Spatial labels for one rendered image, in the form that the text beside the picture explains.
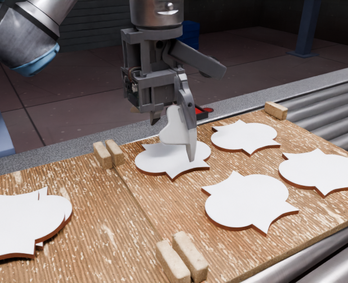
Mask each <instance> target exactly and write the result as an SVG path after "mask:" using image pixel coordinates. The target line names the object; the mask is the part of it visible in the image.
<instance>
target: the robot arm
mask: <svg viewBox="0 0 348 283"><path fill-rule="evenodd" d="M77 1H78V0H27V1H26V2H16V3H15V4H14V6H13V7H12V8H9V7H8V6H6V5H5V4H4V3H3V2H4V0H0V62H1V63H3V64H4V65H6V66H7V67H8V68H9V69H10V70H14V71H16V72H17V73H19V74H20V75H22V76H25V77H31V76H34V75H36V74H38V73H39V72H41V71H42V70H43V69H44V68H45V67H46V66H47V65H48V64H49V63H50V62H51V61H52V60H53V59H54V58H55V56H56V54H57V53H58V51H59V49H60V46H59V45H58V43H57V42H56V41H57V40H58V38H59V37H60V33H59V29H58V27H59V25H60V24H61V23H62V21H63V20H64V18H65V17H66V16H67V14H68V13H69V12H70V10H71V9H72V8H73V6H74V5H75V4H76V2H77ZM129 3H130V16H131V22H132V24H133V25H134V26H133V28H130V29H121V41H122V47H123V57H124V67H121V75H122V81H123V92H124V98H128V101H129V102H130V103H131V104H132V105H133V106H132V107H131V109H130V111H131V113H150V124H151V126H152V125H154V124H155V123H157V122H158V120H159V119H160V117H161V112H162V111H163V110H164V107H165V106H169V105H172V104H173V103H174V104H177V106H176V105H172V106H170V107H168V109H167V111H166V114H167V118H168V124H167V125H166V126H165V127H164V128H163V129H162V130H161V131H160V133H159V138H160V141H161V142H162V143H163V144H165V145H186V152H187V155H188V159H189V162H193V161H194V160H195V154H196V145H197V129H196V127H197V120H196V110H195V104H194V100H193V97H192V94H191V91H190V89H189V86H188V81H187V76H186V74H185V72H184V69H183V68H184V65H183V64H182V63H180V62H178V61H176V60H174V59H172V58H170V57H168V56H167V54H168V55H170V56H172V57H174V58H176V59H178V60H180V61H182V62H184V63H186V64H188V65H190V66H192V67H194V68H196V69H198V71H199V73H200V74H201V75H202V76H203V77H206V78H212V77H213V78H215V79H217V80H221V79H222V78H223V76H224V74H225V72H226V70H227V68H226V67H225V66H223V65H222V64H220V62H219V60H218V59H217V58H216V57H214V56H206V55H204V54H202V53H200V52H199V51H197V50H195V49H193V48H191V47H190V46H188V45H186V44H184V43H182V42H181V41H179V40H178V39H175V38H177V37H180V36H182V35H183V25H182V24H181V23H182V22H183V20H184V5H183V0H129ZM125 78H126V79H125ZM126 89H127V91H126Z"/></svg>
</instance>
